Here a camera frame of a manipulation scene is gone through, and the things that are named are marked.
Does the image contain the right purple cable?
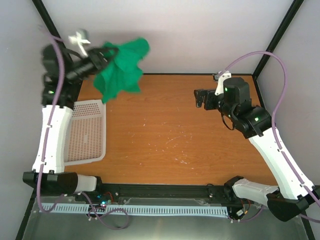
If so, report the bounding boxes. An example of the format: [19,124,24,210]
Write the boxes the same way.
[219,51,320,224]

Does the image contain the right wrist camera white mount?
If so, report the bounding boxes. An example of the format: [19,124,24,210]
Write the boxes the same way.
[212,70,232,96]

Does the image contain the light blue cable duct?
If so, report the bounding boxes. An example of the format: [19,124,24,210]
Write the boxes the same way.
[51,203,228,218]

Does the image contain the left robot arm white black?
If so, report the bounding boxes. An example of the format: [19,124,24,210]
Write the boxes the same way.
[22,44,119,202]

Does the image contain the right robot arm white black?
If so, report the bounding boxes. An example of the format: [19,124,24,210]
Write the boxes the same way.
[193,74,320,222]

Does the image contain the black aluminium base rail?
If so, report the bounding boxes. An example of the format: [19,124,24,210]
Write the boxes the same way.
[96,183,227,204]

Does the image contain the purple cable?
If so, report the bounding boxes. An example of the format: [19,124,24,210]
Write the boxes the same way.
[36,32,66,214]
[219,51,320,224]

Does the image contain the left black frame post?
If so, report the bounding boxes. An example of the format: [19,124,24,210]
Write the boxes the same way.
[32,0,73,70]

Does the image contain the black frame post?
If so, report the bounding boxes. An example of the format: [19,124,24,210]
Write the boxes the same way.
[32,0,73,70]
[252,0,304,80]

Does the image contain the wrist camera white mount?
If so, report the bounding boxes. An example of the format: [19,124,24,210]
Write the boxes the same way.
[212,70,232,96]
[68,29,91,57]

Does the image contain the small electronics board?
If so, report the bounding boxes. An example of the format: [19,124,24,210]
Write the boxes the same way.
[96,192,114,208]

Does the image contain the white plastic basket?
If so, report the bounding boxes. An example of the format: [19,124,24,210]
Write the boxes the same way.
[64,100,106,166]

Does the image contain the green t-shirt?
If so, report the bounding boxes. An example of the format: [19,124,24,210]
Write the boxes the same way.
[93,37,150,104]

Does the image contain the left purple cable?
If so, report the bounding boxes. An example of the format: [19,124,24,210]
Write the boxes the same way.
[36,32,66,214]

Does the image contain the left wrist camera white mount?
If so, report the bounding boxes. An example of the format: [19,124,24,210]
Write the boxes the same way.
[68,29,91,57]

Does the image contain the right black frame post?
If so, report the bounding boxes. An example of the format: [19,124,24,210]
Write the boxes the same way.
[252,0,304,80]

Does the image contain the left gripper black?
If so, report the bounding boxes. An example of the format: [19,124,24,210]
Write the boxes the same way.
[66,47,120,83]

